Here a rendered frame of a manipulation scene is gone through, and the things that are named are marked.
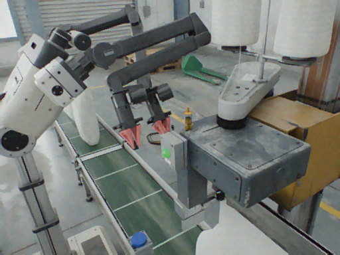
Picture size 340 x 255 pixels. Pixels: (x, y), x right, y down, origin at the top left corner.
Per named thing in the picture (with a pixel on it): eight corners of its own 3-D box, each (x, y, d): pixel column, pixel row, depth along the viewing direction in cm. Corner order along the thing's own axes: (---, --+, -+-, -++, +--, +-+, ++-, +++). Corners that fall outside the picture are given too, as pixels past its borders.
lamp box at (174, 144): (161, 159, 82) (160, 134, 78) (174, 155, 84) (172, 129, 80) (174, 171, 76) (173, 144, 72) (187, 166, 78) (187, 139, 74)
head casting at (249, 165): (176, 198, 92) (172, 120, 78) (228, 172, 103) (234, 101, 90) (239, 262, 69) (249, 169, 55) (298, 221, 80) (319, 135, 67)
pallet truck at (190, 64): (174, 70, 657) (172, 20, 605) (191, 67, 682) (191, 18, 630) (216, 85, 535) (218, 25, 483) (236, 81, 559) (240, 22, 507)
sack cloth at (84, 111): (74, 131, 297) (59, 66, 265) (93, 125, 306) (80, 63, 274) (84, 149, 260) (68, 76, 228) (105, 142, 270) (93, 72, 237)
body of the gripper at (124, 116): (144, 121, 97) (137, 101, 97) (119, 129, 91) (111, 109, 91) (137, 123, 102) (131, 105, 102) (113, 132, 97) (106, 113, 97)
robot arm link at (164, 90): (142, 91, 124) (137, 81, 116) (165, 81, 124) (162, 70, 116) (151, 111, 119) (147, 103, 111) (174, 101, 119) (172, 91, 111)
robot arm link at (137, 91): (105, 78, 98) (108, 77, 90) (134, 70, 102) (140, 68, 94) (115, 109, 101) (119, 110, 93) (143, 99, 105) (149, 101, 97)
